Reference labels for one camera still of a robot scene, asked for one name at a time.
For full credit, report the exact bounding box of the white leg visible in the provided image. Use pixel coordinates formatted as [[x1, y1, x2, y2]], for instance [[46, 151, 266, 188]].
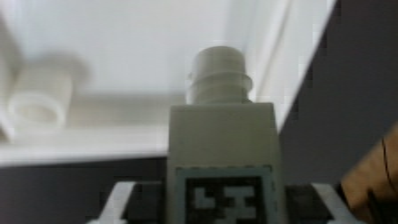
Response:
[[165, 46, 288, 224]]

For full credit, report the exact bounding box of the white square table top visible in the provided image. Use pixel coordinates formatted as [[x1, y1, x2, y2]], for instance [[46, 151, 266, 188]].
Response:
[[0, 0, 338, 167]]

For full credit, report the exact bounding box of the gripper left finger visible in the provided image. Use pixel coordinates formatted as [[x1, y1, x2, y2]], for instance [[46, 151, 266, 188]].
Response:
[[85, 181, 165, 224]]

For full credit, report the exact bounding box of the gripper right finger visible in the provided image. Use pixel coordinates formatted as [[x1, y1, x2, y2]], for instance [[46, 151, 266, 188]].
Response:
[[282, 182, 362, 224]]

